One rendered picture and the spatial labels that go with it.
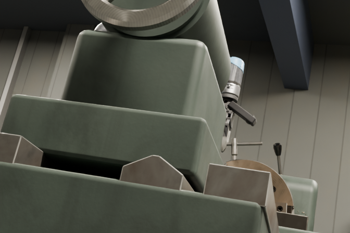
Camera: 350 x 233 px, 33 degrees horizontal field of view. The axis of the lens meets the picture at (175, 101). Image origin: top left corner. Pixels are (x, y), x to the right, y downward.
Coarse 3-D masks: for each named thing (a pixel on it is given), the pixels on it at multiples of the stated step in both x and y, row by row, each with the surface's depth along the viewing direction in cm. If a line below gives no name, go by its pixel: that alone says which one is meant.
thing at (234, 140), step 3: (234, 138) 212; (231, 141) 212; (234, 141) 212; (234, 144) 211; (231, 147) 212; (234, 147) 211; (231, 150) 211; (234, 150) 211; (231, 153) 211; (234, 153) 210; (234, 156) 210; (234, 159) 210
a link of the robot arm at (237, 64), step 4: (232, 60) 221; (236, 60) 221; (240, 60) 221; (232, 64) 220; (236, 64) 220; (240, 64) 221; (232, 68) 219; (236, 68) 220; (240, 68) 220; (232, 72) 219; (236, 72) 219; (240, 72) 220; (232, 76) 218; (236, 76) 219; (240, 76) 220; (232, 80) 218; (236, 80) 218; (240, 80) 220; (236, 84) 218; (240, 84) 220
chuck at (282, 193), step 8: (232, 160) 186; (240, 160) 186; (248, 160) 185; (248, 168) 184; (256, 168) 184; (264, 168) 183; (272, 176) 182; (280, 176) 182; (272, 184) 181; (280, 184) 181; (280, 192) 180; (288, 192) 179; (280, 200) 179; (288, 200) 178
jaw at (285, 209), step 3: (276, 204) 175; (279, 204) 174; (282, 204) 174; (285, 204) 174; (276, 207) 174; (279, 207) 174; (282, 207) 174; (285, 207) 174; (288, 207) 178; (291, 207) 178; (276, 210) 174; (279, 210) 174; (282, 210) 174; (285, 210) 174; (288, 210) 177; (291, 210) 177; (291, 213) 177
